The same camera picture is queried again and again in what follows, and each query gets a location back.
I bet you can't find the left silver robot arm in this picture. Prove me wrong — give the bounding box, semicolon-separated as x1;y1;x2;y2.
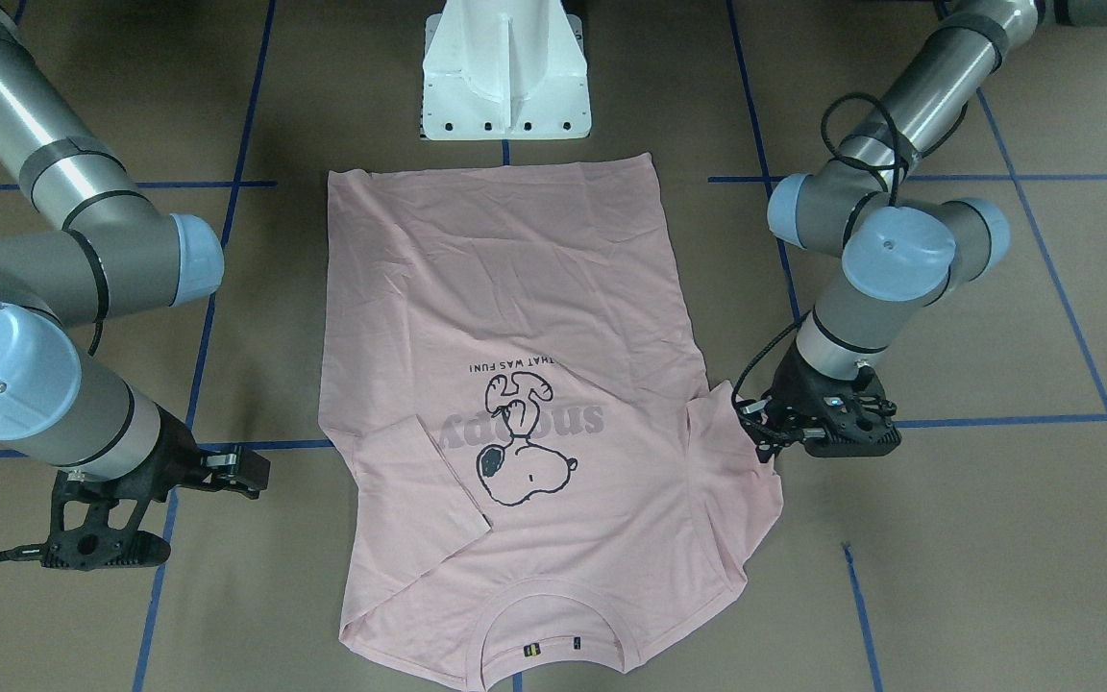
733;1;1107;461

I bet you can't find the pink Snoopy t-shirt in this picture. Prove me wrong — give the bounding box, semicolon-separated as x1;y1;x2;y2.
319;155;783;691

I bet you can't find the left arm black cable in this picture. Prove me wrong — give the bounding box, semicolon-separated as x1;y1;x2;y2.
732;92;970;401

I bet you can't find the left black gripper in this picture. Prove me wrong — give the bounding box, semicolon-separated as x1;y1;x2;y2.
732;347;903;464

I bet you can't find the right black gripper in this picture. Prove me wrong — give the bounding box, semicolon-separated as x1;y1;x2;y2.
42;411;271;571

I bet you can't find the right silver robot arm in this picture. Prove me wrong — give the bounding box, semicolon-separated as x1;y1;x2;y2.
0;8;271;571

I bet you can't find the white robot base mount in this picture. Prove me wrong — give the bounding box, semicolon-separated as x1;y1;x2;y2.
420;1;593;141

